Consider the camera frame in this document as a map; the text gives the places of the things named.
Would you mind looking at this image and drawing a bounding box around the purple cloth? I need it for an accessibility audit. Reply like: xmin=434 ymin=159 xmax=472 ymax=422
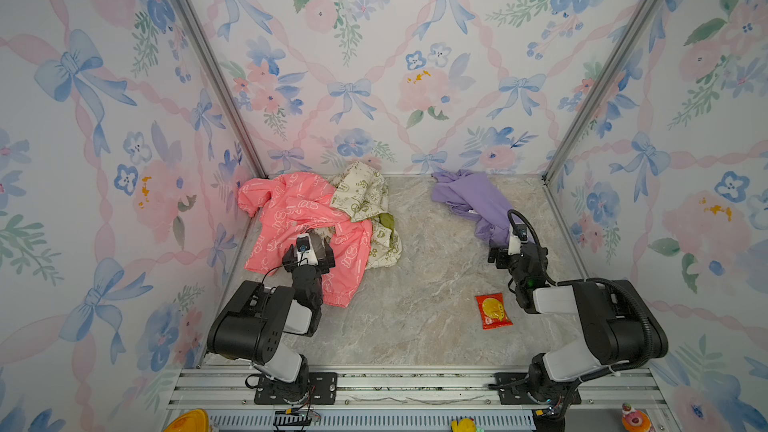
xmin=431 ymin=169 xmax=513 ymax=249

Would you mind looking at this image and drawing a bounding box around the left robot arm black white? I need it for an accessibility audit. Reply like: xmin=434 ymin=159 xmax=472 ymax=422
xmin=206 ymin=233 xmax=335 ymax=405

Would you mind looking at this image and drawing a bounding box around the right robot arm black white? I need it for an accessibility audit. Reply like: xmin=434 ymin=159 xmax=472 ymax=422
xmin=488 ymin=242 xmax=669 ymax=416

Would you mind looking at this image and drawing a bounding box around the pink printed cloth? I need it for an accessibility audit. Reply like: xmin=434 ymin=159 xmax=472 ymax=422
xmin=238 ymin=172 xmax=372 ymax=308

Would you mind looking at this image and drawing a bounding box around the cream green printed cloth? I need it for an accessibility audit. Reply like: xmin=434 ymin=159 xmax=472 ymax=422
xmin=330 ymin=161 xmax=402 ymax=269

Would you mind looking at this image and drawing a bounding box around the red snack packet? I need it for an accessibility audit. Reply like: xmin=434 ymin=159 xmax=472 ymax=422
xmin=475 ymin=293 xmax=513 ymax=330

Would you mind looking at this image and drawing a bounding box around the yellow toy bottom centre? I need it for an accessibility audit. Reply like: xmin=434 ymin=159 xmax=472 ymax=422
xmin=451 ymin=418 xmax=478 ymax=432

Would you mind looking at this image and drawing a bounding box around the yellow object bottom left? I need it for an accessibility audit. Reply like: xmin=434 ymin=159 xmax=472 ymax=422
xmin=164 ymin=409 xmax=219 ymax=432

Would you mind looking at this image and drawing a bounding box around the red toy bottom right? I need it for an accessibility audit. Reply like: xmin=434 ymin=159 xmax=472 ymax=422
xmin=622 ymin=403 xmax=655 ymax=432

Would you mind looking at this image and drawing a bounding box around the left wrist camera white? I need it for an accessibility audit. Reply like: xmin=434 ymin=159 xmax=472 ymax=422
xmin=295 ymin=233 xmax=318 ymax=266

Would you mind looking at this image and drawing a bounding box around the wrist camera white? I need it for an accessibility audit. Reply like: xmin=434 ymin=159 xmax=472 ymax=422
xmin=295 ymin=233 xmax=318 ymax=266
xmin=507 ymin=222 xmax=529 ymax=256

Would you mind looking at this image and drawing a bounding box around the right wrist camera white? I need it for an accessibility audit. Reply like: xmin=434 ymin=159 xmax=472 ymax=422
xmin=507 ymin=222 xmax=529 ymax=256

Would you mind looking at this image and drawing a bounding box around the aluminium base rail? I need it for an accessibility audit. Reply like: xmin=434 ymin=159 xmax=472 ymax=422
xmin=163 ymin=365 xmax=667 ymax=432

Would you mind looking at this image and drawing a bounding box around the right aluminium corner post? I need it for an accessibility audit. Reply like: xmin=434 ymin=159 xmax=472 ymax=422
xmin=542 ymin=0 xmax=663 ymax=186

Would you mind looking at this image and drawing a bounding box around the aluminium corner post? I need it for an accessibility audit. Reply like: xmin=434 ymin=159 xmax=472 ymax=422
xmin=542 ymin=0 xmax=663 ymax=186
xmin=170 ymin=0 xmax=268 ymax=178

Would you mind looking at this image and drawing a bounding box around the left aluminium corner post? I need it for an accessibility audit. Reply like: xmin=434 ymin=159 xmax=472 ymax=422
xmin=170 ymin=0 xmax=268 ymax=178

